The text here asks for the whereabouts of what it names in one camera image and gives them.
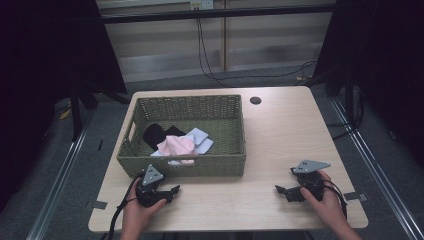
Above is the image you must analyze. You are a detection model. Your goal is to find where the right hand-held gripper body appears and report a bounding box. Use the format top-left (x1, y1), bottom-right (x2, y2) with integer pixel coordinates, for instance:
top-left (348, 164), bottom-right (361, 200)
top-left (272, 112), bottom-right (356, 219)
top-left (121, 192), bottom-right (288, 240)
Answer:
top-left (289, 159), bottom-right (332, 203)

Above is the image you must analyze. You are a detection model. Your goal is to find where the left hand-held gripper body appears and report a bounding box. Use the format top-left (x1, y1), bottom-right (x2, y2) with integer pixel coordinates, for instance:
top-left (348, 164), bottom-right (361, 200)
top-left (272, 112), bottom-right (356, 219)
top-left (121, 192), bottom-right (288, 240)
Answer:
top-left (134, 163), bottom-right (175, 209)

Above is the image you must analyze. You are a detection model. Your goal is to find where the pink sock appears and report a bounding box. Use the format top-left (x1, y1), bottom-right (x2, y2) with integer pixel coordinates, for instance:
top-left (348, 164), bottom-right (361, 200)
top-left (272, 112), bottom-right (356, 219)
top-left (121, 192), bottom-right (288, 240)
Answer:
top-left (156, 134), bottom-right (198, 165)

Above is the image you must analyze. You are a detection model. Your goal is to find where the black sock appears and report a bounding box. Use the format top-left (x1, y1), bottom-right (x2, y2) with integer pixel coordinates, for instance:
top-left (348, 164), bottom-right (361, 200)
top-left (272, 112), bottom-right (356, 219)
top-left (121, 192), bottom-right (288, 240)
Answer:
top-left (142, 122), bottom-right (187, 151)

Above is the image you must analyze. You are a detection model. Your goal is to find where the white sock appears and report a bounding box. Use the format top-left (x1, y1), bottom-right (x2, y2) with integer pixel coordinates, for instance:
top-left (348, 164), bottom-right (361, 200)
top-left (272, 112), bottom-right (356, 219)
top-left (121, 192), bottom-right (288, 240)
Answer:
top-left (185, 127), bottom-right (210, 146)
top-left (193, 137), bottom-right (215, 156)

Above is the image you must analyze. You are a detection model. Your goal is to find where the green woven basket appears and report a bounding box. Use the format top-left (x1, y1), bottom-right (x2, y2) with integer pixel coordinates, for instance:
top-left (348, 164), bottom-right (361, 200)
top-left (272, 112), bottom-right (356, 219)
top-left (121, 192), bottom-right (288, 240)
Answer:
top-left (116, 94), bottom-right (248, 178)

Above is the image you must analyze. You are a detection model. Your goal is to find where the person's left hand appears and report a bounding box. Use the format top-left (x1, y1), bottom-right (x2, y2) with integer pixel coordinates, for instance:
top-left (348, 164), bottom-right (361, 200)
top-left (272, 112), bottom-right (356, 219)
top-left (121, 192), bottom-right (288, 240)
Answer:
top-left (121, 179), bottom-right (168, 232)

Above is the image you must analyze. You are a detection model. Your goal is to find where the person's right hand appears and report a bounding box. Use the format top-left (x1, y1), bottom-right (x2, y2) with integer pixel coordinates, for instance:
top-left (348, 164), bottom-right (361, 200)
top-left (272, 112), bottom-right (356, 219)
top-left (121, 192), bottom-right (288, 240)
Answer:
top-left (299, 169), bottom-right (348, 228)

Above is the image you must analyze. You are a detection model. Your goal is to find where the black metal stand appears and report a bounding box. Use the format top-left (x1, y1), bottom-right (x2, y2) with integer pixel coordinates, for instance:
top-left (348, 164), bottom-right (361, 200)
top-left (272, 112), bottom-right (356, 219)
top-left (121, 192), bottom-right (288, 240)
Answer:
top-left (304, 64), bottom-right (366, 141)
top-left (68, 78), bottom-right (132, 142)

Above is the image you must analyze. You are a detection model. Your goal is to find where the black curtain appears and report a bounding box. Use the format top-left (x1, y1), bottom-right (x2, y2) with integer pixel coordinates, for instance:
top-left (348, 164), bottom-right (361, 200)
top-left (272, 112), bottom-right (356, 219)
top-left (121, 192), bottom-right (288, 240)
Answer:
top-left (313, 0), bottom-right (424, 169)
top-left (0, 0), bottom-right (128, 214)

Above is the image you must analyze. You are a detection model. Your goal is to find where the black horizontal bar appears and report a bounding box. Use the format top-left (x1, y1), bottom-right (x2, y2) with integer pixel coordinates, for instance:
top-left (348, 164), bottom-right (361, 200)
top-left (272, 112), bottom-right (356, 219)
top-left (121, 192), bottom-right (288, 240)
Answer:
top-left (99, 3), bottom-right (337, 25)

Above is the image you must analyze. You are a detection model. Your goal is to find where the right hand-held gripper black cable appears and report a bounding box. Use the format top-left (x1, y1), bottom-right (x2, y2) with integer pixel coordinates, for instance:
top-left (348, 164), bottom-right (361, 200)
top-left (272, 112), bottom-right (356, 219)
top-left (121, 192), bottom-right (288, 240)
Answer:
top-left (321, 179), bottom-right (349, 221)

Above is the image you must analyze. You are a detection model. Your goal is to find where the hand-held gripper black cable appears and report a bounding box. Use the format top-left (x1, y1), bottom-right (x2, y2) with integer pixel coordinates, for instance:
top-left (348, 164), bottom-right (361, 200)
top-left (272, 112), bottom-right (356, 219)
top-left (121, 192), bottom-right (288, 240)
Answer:
top-left (105, 173), bottom-right (142, 240)
top-left (321, 179), bottom-right (349, 221)

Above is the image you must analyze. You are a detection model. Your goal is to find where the left hand-held gripper black cable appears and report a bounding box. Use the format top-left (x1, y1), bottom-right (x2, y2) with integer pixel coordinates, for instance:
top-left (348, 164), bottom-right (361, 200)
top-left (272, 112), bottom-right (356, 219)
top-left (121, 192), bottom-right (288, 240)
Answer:
top-left (105, 173), bottom-right (142, 240)

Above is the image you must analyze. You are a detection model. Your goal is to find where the metal floor rail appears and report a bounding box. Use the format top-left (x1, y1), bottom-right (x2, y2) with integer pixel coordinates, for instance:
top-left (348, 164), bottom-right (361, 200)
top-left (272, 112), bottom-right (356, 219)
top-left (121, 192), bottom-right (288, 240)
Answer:
top-left (329, 96), bottom-right (424, 240)
top-left (25, 113), bottom-right (95, 240)

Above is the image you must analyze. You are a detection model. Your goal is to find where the black hanging wall cable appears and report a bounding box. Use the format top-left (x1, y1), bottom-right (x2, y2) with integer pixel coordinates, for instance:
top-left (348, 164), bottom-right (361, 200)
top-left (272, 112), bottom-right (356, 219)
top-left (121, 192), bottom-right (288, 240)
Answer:
top-left (195, 18), bottom-right (318, 89)

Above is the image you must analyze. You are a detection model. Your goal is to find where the white wall power outlet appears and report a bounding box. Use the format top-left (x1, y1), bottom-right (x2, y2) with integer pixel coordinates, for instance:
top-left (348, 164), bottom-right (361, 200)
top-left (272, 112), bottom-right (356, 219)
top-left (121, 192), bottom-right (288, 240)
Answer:
top-left (189, 0), bottom-right (215, 11)

